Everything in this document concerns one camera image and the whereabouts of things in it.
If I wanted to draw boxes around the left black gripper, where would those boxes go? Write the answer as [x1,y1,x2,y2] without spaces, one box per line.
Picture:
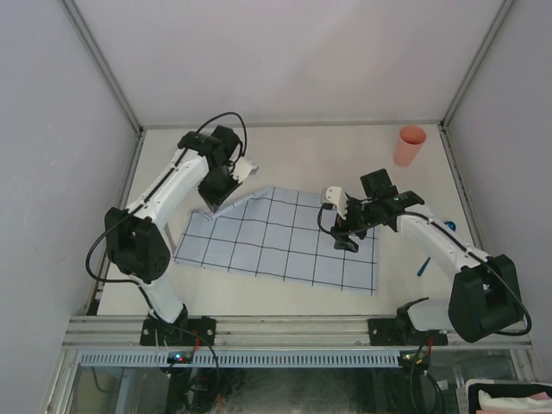
[198,166,242,212]

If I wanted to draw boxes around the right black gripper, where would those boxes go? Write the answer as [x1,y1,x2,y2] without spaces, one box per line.
[329,196,377,253]

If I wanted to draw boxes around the blue checkered cloth placemat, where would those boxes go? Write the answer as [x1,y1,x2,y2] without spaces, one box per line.
[174,187,380,296]

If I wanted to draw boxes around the pink plastic cup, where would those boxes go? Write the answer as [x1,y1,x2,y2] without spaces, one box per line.
[393,125,427,167]

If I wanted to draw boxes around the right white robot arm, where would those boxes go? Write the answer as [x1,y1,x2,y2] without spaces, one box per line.
[322,169,531,344]

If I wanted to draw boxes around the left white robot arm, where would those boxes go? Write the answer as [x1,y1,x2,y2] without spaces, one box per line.
[104,125,243,345]

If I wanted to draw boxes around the silver table knife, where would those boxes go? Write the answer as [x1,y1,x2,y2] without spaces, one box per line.
[163,224,176,255]

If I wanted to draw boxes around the blue metallic spoon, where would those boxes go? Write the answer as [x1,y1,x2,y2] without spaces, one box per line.
[417,221,456,277]

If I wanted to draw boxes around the grey bin with cloths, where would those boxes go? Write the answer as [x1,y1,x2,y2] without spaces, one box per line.
[455,379,551,413]

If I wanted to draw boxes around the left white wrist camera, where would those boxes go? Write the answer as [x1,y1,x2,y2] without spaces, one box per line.
[232,157,259,184]

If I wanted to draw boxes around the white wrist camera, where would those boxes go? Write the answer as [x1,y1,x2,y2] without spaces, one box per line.
[232,157,259,184]
[322,186,348,219]

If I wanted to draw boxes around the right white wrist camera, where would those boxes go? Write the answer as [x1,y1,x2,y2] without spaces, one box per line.
[322,186,348,219]

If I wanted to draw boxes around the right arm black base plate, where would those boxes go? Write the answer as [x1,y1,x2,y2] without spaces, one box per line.
[367,317,449,347]

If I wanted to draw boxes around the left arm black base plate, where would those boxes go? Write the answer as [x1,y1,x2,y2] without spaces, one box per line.
[140,316,216,347]

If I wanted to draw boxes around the aluminium front frame rail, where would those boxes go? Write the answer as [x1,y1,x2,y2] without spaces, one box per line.
[62,313,532,349]

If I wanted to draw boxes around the blue slotted cable duct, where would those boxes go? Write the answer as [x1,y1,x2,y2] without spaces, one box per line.
[79,349,400,368]

